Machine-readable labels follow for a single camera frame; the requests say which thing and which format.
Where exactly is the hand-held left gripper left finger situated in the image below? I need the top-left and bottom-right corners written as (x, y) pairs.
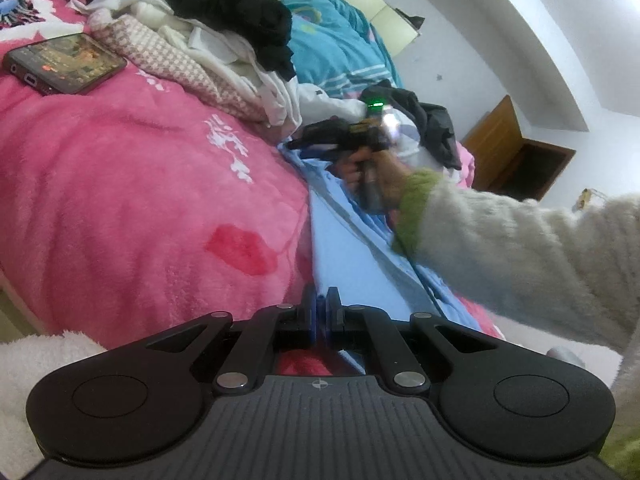
top-left (144, 283), bottom-right (318, 395)

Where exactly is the pale yellow wardrobe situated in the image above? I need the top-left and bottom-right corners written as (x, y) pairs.
top-left (277, 0), bottom-right (426, 58)

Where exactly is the pink checked cloth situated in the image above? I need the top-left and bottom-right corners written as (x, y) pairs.
top-left (87, 10), bottom-right (271, 121)

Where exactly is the black smartphone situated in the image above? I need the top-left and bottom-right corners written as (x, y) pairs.
top-left (2, 32), bottom-right (128, 96)

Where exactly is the white fluffy robe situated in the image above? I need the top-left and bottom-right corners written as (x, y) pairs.
top-left (0, 330), bottom-right (108, 461)

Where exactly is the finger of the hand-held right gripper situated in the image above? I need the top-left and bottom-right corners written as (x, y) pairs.
top-left (286, 132), bottom-right (346, 162)

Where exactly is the black garment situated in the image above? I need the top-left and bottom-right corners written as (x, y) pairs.
top-left (166, 0), bottom-right (296, 81)

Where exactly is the pink floral blanket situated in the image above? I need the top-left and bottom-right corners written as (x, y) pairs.
top-left (0, 0), bottom-right (501, 361)

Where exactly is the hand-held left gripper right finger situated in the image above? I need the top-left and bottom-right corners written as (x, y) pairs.
top-left (325, 286), bottom-right (494, 396)

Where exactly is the person's right hand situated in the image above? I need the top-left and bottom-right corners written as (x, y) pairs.
top-left (337, 148), bottom-right (417, 212)

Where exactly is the wooden door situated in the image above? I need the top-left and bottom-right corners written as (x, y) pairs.
top-left (462, 95), bottom-right (577, 203)

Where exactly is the teal striped garment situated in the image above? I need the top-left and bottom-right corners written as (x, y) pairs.
top-left (280, 0), bottom-right (404, 101)

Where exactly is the light blue shirt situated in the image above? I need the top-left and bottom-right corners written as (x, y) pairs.
top-left (277, 139), bottom-right (483, 377)

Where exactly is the white garment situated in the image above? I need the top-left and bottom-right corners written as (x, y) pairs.
top-left (67, 0), bottom-right (303, 128)

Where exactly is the dark grey garment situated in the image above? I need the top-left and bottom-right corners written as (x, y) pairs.
top-left (360, 79), bottom-right (463, 171)

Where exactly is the pink patchwork quilt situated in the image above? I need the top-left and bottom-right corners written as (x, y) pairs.
top-left (295, 80), bottom-right (476, 186)

